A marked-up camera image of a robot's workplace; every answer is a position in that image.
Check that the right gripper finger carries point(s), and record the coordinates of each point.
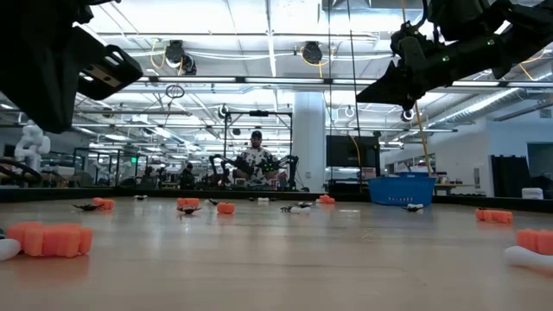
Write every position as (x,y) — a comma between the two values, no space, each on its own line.
(389,88)

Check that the blue plastic basket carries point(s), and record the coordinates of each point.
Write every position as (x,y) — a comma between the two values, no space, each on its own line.
(402,190)

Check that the white plastic bone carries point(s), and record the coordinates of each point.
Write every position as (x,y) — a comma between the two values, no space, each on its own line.
(527,257)
(415,206)
(6,249)
(262,200)

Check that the orange foam pumpkin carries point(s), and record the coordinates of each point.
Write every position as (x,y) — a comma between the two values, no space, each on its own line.
(494,216)
(103,203)
(535,241)
(51,239)
(225,207)
(327,199)
(188,201)

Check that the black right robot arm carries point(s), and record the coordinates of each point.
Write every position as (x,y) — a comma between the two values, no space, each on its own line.
(497,34)

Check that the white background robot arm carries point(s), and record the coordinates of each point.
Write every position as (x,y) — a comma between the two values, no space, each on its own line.
(32,142)

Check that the black background robot arm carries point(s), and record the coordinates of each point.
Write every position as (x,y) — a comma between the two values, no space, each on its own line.
(220,166)
(287,166)

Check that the black display screen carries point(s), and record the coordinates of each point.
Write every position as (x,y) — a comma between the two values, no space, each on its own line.
(352,151)

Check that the white building column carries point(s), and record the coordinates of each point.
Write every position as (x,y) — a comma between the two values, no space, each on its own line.
(309,142)

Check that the ceiling light strip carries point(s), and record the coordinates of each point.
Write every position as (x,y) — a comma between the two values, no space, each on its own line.
(259,79)

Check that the black partition panel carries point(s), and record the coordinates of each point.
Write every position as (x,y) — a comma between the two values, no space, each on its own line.
(510,175)

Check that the person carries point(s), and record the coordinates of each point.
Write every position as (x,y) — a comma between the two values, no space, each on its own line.
(257,162)
(186,175)

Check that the small white box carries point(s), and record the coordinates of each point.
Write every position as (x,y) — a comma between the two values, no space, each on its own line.
(532,193)

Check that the black framed enclosure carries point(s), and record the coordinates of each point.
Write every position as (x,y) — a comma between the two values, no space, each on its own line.
(117,168)

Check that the black metal gantry frame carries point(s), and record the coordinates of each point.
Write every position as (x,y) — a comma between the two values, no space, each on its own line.
(259,113)

